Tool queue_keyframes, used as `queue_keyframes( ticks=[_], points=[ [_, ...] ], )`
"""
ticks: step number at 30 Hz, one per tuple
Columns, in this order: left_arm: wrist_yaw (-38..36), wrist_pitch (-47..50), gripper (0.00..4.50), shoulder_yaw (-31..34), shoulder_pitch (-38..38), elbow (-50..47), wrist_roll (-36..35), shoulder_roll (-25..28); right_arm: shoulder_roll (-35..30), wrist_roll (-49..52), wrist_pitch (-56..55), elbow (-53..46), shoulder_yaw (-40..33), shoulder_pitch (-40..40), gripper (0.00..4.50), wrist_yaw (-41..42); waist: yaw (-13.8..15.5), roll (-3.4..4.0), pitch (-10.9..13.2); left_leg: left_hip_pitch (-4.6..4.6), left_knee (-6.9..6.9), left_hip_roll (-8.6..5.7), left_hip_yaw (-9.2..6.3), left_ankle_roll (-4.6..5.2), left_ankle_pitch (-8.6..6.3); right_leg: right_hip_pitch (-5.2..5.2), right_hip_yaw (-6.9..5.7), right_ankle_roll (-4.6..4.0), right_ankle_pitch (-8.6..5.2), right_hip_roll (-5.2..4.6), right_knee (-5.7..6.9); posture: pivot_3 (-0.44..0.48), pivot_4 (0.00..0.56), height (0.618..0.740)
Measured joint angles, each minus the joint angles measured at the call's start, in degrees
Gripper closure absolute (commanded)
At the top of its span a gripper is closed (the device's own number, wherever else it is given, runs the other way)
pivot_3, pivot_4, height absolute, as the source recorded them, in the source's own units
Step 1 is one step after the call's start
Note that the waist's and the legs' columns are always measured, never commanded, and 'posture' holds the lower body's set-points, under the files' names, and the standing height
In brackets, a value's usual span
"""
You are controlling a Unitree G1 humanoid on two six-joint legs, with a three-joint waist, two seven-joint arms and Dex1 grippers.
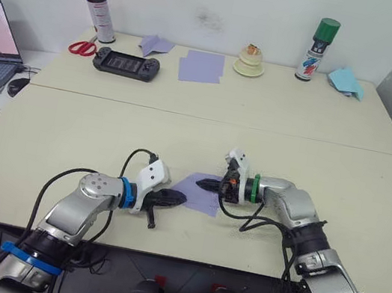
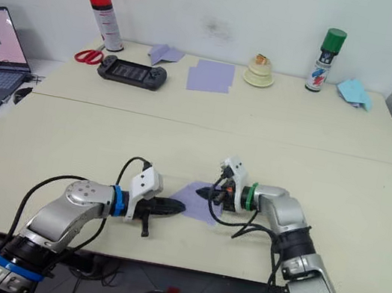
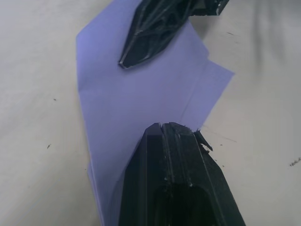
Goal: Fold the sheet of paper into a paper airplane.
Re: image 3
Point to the purple paper sheet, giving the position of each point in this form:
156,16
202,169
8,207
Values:
131,101

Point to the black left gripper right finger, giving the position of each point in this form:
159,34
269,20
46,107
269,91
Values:
207,179

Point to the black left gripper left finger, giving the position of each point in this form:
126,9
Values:
143,179

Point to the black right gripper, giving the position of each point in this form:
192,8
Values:
211,7

